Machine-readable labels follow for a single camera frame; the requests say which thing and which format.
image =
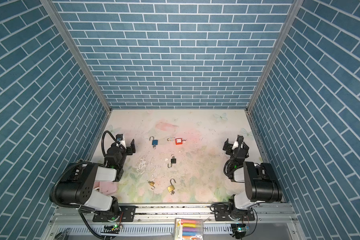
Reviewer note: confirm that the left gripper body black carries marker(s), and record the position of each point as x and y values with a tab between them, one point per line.
129	149

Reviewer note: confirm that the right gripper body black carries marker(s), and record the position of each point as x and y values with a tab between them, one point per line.
228	147

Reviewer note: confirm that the blue padlock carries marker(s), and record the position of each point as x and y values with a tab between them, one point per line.
154	142

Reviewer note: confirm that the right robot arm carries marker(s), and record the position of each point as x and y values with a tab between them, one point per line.
261	183

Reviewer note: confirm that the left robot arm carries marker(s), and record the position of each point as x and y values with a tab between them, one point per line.
75	187

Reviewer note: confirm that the black padlock with key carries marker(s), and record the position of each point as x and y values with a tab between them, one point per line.
173	161

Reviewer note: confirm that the red padlock with key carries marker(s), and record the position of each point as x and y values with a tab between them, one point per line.
177	141

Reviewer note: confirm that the small brass padlock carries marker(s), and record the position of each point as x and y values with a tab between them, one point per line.
152	184

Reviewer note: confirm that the pink pencil case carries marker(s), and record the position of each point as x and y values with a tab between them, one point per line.
106	188

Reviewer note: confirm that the large brass padlock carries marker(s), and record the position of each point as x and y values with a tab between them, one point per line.
171	187

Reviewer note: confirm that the highlighter marker pack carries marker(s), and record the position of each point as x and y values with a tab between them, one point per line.
188	229

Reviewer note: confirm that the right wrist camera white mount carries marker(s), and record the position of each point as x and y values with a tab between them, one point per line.
236	144

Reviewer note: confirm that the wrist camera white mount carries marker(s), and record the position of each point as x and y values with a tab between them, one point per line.
120	138
236	144

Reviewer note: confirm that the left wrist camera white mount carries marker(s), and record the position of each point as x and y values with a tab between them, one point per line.
120	138

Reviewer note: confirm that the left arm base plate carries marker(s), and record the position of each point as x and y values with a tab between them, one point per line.
122	214

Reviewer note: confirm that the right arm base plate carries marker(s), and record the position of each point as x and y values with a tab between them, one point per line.
223	212

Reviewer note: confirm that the aluminium rail frame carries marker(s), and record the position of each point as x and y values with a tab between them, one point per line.
159	219

